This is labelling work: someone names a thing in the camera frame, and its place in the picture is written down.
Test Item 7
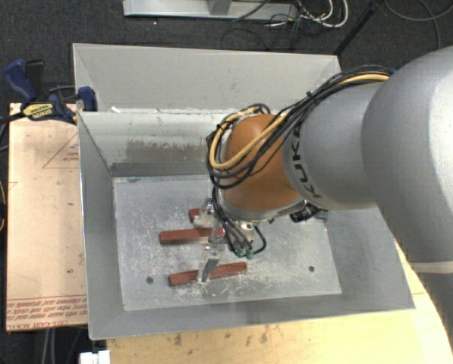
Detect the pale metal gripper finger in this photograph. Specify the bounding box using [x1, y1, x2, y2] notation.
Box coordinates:
[197, 245, 224, 284]
[192, 198, 215, 230]

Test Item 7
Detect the grey metal bin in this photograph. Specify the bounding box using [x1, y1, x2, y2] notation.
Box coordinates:
[72, 42, 416, 340]

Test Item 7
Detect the brown cardboard board, red print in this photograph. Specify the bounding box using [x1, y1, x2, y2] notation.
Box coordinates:
[5, 102, 89, 332]

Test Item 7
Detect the black cylinder on white bracket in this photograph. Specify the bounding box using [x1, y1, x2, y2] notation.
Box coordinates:
[288, 202, 328, 224]

